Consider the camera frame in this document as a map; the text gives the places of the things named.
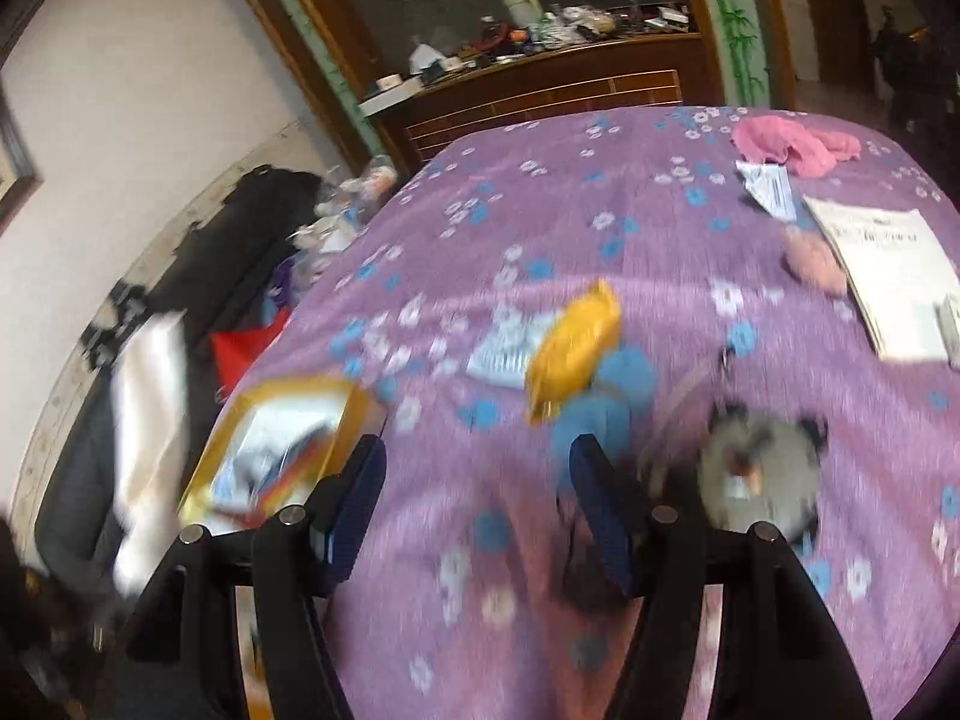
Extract black motor with shaft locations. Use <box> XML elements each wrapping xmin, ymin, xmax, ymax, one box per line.
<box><xmin>644</xmin><ymin>358</ymin><xmax>832</xmax><ymax>542</ymax></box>

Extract white blue plastic packet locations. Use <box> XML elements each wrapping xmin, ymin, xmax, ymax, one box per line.
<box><xmin>466</xmin><ymin>304</ymin><xmax>560</xmax><ymax>390</ymax></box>

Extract orange yellow packet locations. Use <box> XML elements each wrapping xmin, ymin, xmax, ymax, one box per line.
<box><xmin>526</xmin><ymin>280</ymin><xmax>622</xmax><ymax>424</ymax></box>

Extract framed picture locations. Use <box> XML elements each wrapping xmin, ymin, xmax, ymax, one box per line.
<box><xmin>0</xmin><ymin>94</ymin><xmax>43</xmax><ymax>232</ymax></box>

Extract yellow cardboard box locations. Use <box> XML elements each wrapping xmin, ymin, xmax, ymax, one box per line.
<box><xmin>179</xmin><ymin>376</ymin><xmax>387</xmax><ymax>535</ymax></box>

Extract white paper booklet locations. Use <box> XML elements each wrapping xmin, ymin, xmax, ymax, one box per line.
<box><xmin>804</xmin><ymin>197</ymin><xmax>958</xmax><ymax>364</ymax></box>

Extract wooden cabinet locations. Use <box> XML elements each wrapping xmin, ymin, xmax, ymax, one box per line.
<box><xmin>245</xmin><ymin>0</ymin><xmax>796</xmax><ymax>171</ymax></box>

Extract blue cloth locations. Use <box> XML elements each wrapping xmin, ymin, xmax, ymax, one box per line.
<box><xmin>550</xmin><ymin>344</ymin><xmax>658</xmax><ymax>470</ymax></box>

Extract black bag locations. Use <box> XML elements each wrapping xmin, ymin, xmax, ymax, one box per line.
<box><xmin>34</xmin><ymin>166</ymin><xmax>325</xmax><ymax>596</ymax></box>

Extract purple floral tablecloth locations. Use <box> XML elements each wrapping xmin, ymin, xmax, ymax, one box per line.
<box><xmin>238</xmin><ymin>107</ymin><xmax>958</xmax><ymax>718</ymax></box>

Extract small white patterned packet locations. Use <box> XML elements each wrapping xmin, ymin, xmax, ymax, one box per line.
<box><xmin>935</xmin><ymin>294</ymin><xmax>960</xmax><ymax>371</ymax></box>

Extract white cloth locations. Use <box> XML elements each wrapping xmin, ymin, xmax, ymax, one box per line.
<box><xmin>110</xmin><ymin>314</ymin><xmax>189</xmax><ymax>598</ymax></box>

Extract pink cloth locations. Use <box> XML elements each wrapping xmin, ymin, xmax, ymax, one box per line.
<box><xmin>731</xmin><ymin>115</ymin><xmax>862</xmax><ymax>179</ymax></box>

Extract pink fluffy pad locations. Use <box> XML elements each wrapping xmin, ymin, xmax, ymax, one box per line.
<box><xmin>782</xmin><ymin>226</ymin><xmax>848</xmax><ymax>298</ymax></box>

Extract small white sachet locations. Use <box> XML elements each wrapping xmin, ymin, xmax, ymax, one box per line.
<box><xmin>736</xmin><ymin>161</ymin><xmax>797</xmax><ymax>223</ymax></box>

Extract white plastic bags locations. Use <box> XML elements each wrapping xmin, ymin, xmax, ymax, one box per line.
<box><xmin>290</xmin><ymin>154</ymin><xmax>398</xmax><ymax>281</ymax></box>

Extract red bag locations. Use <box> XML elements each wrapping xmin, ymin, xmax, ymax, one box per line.
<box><xmin>210</xmin><ymin>309</ymin><xmax>291</xmax><ymax>400</ymax></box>

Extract bag of coloured tubing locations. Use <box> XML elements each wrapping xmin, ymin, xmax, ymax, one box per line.
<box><xmin>210</xmin><ymin>426</ymin><xmax>332</xmax><ymax>517</ymax></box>

